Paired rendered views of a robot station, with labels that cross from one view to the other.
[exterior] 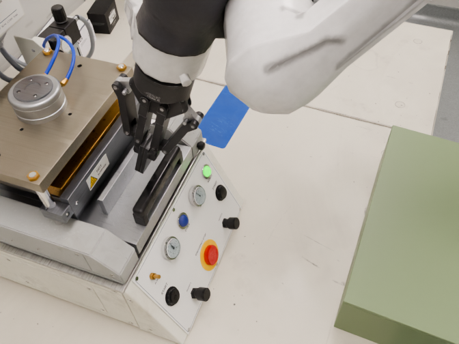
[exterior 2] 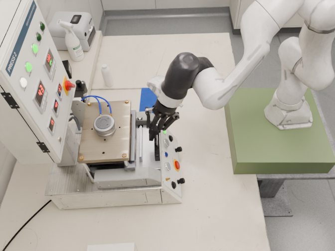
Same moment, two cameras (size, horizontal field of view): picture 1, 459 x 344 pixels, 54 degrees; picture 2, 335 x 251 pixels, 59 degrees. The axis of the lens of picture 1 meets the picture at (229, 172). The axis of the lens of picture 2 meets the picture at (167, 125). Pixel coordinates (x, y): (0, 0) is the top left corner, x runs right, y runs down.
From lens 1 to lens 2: 0.56 m
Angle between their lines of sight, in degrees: 14
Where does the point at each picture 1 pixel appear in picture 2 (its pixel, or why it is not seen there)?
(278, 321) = (213, 180)
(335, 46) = (235, 87)
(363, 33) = (241, 81)
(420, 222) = (251, 124)
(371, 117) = not seen: hidden behind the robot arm
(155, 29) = (173, 93)
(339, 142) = not seen: hidden behind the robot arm
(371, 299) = (246, 158)
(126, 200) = (145, 154)
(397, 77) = (215, 62)
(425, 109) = not seen: hidden behind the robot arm
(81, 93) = (117, 117)
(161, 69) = (174, 104)
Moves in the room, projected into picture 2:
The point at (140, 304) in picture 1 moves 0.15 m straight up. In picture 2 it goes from (167, 190) to (165, 174)
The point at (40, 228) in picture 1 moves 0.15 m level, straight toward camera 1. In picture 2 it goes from (122, 176) to (157, 192)
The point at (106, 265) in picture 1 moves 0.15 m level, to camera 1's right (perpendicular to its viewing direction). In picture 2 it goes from (155, 179) to (190, 164)
